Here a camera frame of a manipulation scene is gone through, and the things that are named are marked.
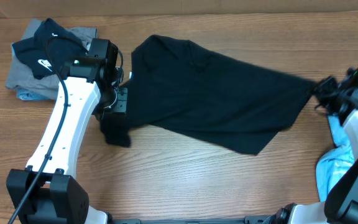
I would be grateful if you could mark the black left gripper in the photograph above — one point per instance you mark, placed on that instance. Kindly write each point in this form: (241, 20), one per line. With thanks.
(122, 106)

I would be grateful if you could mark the folded black Nike shirt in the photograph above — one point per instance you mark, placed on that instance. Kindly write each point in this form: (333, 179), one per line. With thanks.
(48, 49)

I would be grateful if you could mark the light blue printed t-shirt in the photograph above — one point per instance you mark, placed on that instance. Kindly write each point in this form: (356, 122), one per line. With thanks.
(332, 166)

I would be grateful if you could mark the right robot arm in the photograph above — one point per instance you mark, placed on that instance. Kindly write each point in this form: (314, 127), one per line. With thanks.
(341, 205)

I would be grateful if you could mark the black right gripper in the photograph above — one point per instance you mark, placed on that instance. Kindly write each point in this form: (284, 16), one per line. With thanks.
(328, 92)

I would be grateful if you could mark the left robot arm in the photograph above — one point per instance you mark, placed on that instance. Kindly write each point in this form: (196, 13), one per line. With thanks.
(46, 190)

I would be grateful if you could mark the folded light blue garment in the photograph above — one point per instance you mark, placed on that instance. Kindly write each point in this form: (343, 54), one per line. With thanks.
(27, 95)

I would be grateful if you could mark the black t-shirt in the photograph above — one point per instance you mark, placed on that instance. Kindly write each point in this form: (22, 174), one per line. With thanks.
(182, 87)

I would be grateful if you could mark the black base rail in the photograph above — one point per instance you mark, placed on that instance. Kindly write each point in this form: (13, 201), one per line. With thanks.
(246, 220)

